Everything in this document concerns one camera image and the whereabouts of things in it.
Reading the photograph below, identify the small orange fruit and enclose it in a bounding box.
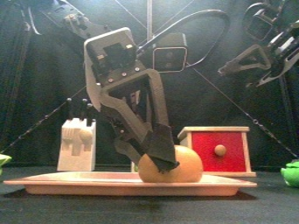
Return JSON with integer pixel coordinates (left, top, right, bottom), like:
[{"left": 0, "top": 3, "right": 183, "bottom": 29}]
[{"left": 136, "top": 144, "right": 204, "bottom": 184}]

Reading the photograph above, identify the white toy knife block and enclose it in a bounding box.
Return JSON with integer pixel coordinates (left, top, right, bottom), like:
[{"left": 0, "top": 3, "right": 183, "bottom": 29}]
[{"left": 56, "top": 117, "right": 99, "bottom": 172}]

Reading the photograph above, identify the pink plastic tray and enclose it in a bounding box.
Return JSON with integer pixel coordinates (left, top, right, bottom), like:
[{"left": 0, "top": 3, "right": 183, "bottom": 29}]
[{"left": 3, "top": 171, "right": 258, "bottom": 197}]

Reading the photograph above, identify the wooden box with red drawer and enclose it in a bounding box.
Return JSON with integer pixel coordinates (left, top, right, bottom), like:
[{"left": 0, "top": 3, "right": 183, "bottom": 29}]
[{"left": 176, "top": 125, "right": 258, "bottom": 179}]

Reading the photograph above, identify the light green toy vegetable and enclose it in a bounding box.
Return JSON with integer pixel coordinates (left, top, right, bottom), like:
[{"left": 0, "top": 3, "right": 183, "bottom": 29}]
[{"left": 0, "top": 153, "right": 14, "bottom": 177}]

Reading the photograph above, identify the dark green toy vegetable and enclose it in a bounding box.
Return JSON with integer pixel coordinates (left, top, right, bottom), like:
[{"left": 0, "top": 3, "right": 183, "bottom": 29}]
[{"left": 279, "top": 159, "right": 299, "bottom": 188}]

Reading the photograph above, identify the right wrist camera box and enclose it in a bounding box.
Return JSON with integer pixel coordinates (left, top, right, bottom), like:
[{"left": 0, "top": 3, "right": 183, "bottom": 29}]
[{"left": 242, "top": 2, "right": 284, "bottom": 42}]

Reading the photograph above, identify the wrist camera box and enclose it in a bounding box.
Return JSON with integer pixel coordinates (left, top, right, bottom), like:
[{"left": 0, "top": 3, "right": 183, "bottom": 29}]
[
  {"left": 151, "top": 31, "right": 190, "bottom": 74},
  {"left": 242, "top": 2, "right": 284, "bottom": 42}
]

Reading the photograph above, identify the black toy knife handle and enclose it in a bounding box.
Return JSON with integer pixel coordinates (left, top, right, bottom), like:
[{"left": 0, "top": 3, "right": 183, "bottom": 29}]
[
  {"left": 86, "top": 102, "right": 96, "bottom": 128},
  {"left": 79, "top": 98, "right": 90, "bottom": 121},
  {"left": 66, "top": 97, "right": 74, "bottom": 121}
]

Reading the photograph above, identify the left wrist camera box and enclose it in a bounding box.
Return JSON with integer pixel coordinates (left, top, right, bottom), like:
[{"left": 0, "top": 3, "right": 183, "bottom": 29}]
[{"left": 151, "top": 31, "right": 190, "bottom": 74}]

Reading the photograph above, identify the metal frame pole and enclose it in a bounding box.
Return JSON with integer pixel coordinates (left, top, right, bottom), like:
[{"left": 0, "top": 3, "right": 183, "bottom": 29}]
[{"left": 146, "top": 0, "right": 154, "bottom": 35}]

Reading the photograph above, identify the black looped cable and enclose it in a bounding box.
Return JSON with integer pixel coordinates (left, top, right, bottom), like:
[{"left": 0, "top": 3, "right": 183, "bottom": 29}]
[{"left": 136, "top": 9, "right": 231, "bottom": 70}]

